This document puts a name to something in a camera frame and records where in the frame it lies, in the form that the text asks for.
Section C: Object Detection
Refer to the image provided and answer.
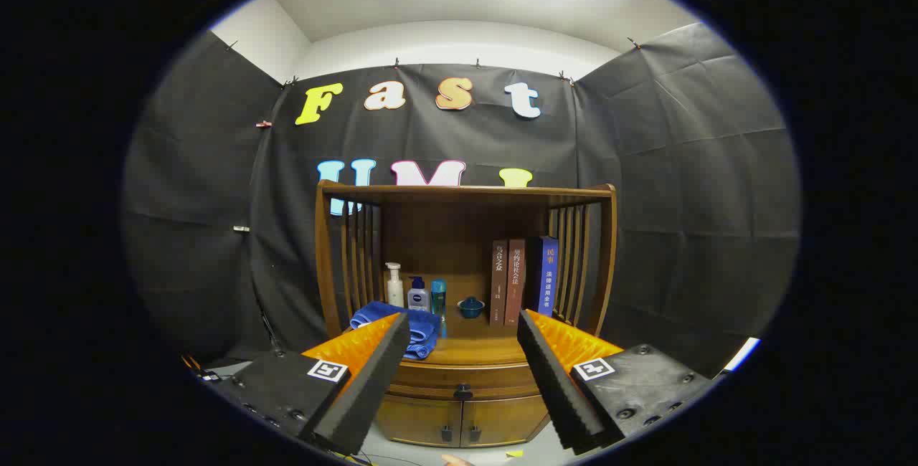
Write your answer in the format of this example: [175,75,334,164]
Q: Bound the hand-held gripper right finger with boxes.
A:
[516,308,718,456]

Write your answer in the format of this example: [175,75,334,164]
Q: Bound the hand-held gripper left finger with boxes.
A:
[208,312,411,457]

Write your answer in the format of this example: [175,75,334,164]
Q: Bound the wooden cabinet door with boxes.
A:
[376,394,463,447]
[460,394,550,447]

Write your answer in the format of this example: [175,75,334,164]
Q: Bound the wooden countertop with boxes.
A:
[344,319,574,368]

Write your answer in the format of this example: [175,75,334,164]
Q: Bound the wooden cabinet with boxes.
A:
[314,181,617,449]

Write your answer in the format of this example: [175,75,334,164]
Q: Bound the blue folded towel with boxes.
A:
[349,301,442,361]

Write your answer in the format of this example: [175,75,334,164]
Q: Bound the white pump bottle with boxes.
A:
[385,262,404,308]

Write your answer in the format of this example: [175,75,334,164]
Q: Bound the light brown book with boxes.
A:
[506,239,526,327]

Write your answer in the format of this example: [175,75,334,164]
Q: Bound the blue book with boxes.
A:
[525,236,559,318]

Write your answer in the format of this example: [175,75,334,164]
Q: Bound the dark brown book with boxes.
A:
[491,239,508,328]

